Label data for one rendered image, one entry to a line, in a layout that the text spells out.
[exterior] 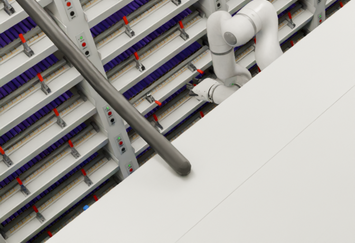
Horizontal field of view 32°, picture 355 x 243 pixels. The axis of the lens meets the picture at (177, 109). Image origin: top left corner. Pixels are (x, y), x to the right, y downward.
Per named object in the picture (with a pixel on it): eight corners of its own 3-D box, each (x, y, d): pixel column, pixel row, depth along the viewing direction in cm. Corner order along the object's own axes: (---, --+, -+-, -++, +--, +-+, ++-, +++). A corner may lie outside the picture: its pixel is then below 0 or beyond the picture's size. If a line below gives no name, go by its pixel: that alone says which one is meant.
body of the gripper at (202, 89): (211, 106, 261) (194, 100, 269) (227, 93, 265) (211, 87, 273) (205, 92, 257) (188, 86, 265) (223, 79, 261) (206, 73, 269)
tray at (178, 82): (218, 59, 308) (220, 48, 299) (124, 130, 285) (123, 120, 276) (190, 35, 315) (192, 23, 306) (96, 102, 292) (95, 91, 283)
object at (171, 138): (228, 114, 334) (232, 101, 322) (143, 183, 311) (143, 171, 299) (202, 90, 341) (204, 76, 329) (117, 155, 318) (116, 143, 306)
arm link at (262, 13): (287, 131, 235) (309, 106, 243) (310, 130, 225) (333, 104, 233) (222, 19, 219) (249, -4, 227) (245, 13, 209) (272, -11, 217)
